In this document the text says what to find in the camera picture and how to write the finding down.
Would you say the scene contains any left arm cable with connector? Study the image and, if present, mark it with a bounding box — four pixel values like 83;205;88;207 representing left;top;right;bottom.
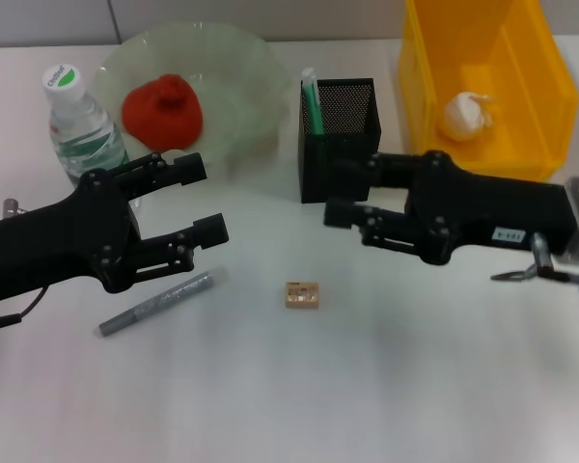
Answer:
0;197;50;335

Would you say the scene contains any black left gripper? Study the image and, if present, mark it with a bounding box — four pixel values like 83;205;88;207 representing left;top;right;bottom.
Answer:
0;151;231;305

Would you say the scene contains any mint green pen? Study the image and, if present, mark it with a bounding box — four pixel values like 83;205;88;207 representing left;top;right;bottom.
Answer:
301;67;325;136

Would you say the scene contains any black mesh pen holder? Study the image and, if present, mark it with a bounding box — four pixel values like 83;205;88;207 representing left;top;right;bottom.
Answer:
297;76;383;204

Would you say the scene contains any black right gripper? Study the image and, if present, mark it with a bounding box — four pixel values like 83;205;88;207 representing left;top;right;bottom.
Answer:
322;150;578;266

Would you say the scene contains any silver glitter marker pen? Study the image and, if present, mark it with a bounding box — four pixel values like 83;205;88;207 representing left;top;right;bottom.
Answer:
97;266;231;338

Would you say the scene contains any yellow plastic bin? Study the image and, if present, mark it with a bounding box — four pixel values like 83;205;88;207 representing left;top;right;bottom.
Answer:
398;0;579;182

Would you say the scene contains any pale green glass fruit plate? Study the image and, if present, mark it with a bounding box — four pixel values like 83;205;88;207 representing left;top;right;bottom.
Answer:
94;21;291;182

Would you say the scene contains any white paper ball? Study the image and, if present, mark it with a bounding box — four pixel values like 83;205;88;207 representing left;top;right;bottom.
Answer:
443;91;497;142

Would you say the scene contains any arm cable with connector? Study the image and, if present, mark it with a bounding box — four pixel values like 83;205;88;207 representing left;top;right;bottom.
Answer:
490;232;579;295
0;197;50;335

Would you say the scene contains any red-orange knitted toy orange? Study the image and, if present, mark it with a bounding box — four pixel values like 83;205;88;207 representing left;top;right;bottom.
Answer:
121;72;205;151

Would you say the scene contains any right arm cable with connector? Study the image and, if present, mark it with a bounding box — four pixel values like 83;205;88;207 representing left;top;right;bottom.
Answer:
490;232;579;295

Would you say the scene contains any clear green-label water bottle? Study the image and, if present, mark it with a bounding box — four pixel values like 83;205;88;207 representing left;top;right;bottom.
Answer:
41;63;144;213

